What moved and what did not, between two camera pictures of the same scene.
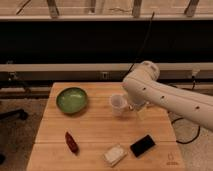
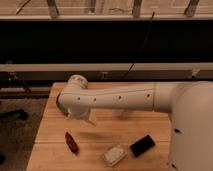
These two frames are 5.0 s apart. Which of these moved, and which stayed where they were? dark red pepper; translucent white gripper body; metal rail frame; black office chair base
Moved: translucent white gripper body
Stayed: black office chair base; metal rail frame; dark red pepper
